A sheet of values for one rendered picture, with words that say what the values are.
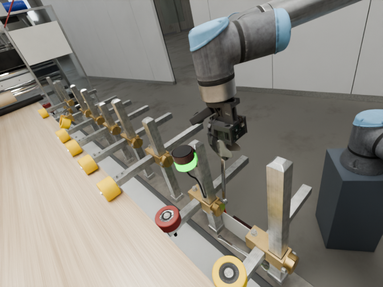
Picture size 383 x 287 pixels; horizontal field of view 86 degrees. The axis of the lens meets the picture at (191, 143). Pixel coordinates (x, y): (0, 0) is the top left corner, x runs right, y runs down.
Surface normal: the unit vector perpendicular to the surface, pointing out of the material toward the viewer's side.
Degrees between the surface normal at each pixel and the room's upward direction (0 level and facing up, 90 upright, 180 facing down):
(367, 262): 0
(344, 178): 0
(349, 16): 90
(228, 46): 81
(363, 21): 90
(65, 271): 0
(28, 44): 90
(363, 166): 70
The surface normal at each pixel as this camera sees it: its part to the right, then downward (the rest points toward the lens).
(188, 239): -0.22, -0.81
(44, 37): 0.66, 0.29
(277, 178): -0.72, 0.51
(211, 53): -0.09, 0.56
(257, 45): 0.21, 0.66
